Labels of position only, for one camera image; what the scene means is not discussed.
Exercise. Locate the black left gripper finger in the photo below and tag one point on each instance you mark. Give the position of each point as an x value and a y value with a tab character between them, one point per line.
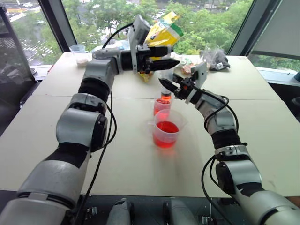
161	51
164	64

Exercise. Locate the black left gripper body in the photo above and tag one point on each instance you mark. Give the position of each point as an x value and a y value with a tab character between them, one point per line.
143	58

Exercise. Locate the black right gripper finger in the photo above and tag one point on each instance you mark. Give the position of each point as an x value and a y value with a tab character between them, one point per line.
169	86
179	80

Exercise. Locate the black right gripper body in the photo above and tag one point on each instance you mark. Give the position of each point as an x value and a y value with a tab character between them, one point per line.
185	90

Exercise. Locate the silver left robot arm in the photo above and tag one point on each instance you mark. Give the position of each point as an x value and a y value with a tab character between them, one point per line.
79	126

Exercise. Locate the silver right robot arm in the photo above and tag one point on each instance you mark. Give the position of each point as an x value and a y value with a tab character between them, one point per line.
243	168

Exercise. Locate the small clear cup red liquid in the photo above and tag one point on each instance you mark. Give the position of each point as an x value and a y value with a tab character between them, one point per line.
159	106

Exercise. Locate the large clear measuring cup red liquid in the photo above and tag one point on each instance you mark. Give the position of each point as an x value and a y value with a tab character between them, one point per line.
166	138

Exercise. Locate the empty clear measuring cup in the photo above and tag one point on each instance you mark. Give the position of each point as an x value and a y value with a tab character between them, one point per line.
78	48

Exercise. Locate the orange snack packet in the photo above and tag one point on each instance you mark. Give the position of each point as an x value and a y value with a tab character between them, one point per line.
187	69

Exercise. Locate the yellow snack bag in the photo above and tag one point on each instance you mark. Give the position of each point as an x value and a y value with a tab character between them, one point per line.
161	35

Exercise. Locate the clear drinking glass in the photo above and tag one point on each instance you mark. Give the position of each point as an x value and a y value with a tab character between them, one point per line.
211	50

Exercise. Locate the grey cloth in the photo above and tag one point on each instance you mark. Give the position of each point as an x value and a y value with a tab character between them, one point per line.
221	61

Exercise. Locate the small clear bowl white contents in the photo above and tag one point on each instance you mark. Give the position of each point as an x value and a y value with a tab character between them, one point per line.
83	60

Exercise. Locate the grey roller blind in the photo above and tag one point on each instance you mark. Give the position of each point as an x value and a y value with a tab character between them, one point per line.
279	30

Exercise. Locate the teal object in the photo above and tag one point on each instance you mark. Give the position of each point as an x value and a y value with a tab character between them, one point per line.
297	77

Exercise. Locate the grey rounded shape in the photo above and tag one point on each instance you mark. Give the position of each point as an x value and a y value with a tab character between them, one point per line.
120	212
179	212

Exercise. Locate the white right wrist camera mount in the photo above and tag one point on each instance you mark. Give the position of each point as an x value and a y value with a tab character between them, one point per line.
200	72

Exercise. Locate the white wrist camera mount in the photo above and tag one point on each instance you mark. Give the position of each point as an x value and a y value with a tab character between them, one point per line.
200	72
137	30

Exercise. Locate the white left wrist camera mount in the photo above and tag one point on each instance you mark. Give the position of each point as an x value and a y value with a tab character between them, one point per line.
137	30

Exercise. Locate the dark window frame post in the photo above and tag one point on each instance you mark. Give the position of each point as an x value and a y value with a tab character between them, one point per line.
250	25
56	23

